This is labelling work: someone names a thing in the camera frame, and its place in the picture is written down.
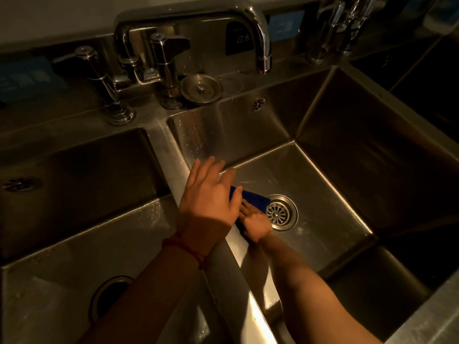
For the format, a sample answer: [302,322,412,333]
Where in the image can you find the person's left forearm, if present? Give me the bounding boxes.
[76,245,202,344]

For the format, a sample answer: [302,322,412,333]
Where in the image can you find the chrome gooseneck faucet spout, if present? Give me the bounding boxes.
[114,0,272,85]

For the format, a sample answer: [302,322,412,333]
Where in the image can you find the black wall label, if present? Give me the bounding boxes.
[225,21,256,56]

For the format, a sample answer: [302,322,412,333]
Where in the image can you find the chrome faucet set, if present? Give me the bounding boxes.
[308,0,379,65]

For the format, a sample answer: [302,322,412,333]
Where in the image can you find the person's right hand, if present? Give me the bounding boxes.
[238,199,273,244]

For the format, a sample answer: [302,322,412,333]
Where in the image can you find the chrome faucet valve handle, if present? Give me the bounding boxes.
[52,46,136,126]
[149,32,191,111]

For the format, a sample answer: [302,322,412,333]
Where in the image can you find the blue cleaning cloth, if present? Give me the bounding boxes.
[229,186,272,241]

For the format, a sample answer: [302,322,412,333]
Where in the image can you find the person's left hand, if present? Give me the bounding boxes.
[176,156,243,259]

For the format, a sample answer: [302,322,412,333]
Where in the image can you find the red string bracelet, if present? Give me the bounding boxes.
[161,234,207,271]

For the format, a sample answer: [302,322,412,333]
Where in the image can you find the stainless steel multi-basin sink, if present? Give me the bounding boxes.
[0,30,459,344]

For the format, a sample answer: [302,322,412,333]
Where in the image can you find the round metal sink stopper lid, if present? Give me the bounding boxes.
[180,74,224,106]

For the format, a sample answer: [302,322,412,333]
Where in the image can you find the round metal drain strainer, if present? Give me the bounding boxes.
[266,194,299,232]

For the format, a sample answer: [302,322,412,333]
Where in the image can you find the person's right forearm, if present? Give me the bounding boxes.
[257,233,383,344]

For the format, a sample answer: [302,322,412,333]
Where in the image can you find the blue wall label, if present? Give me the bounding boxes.
[0,56,69,104]
[268,10,306,42]

